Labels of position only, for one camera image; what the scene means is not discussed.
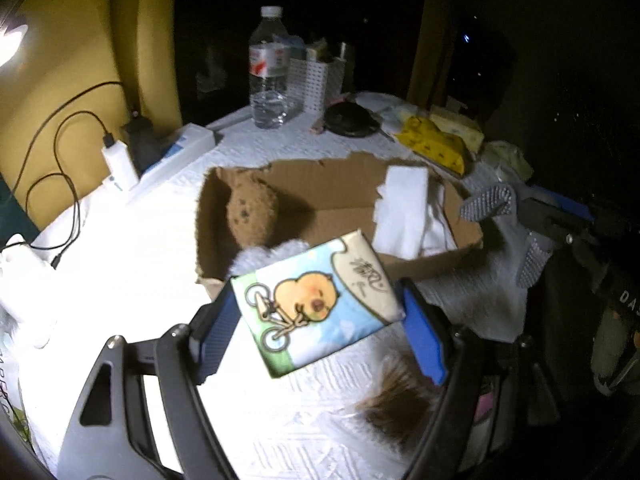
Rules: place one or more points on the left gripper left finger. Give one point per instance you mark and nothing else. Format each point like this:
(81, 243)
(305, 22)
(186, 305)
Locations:
(211, 331)

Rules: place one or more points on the white perforated plastic basket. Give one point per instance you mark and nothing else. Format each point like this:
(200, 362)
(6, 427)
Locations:
(312, 86)

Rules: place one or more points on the cartoon chick tissue pack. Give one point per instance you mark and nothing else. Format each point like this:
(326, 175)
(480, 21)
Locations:
(304, 308)

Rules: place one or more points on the clear plastic water bottle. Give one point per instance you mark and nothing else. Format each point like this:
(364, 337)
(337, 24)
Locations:
(268, 58)

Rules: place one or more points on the pale yellow tissue pack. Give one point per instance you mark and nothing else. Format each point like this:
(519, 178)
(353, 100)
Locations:
(459, 125)

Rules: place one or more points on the dark grey charger adapter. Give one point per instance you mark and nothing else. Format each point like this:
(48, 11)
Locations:
(146, 149)

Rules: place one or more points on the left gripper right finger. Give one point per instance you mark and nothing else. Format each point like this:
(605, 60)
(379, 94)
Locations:
(425, 332)

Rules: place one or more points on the white towel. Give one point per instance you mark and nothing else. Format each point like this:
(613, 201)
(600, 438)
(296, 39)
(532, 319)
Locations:
(409, 217)

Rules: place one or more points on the light green plastic bag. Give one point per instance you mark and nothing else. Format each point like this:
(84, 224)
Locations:
(507, 160)

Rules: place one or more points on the white textured tablecloth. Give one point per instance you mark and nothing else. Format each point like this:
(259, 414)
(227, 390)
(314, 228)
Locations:
(104, 368)

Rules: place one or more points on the white charger adapter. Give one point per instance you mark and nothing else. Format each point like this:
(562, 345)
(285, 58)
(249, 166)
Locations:
(120, 164)

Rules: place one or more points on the brown cardboard box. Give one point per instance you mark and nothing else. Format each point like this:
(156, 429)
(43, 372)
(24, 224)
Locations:
(318, 200)

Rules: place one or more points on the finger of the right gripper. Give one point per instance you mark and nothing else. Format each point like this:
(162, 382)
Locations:
(538, 251)
(497, 200)

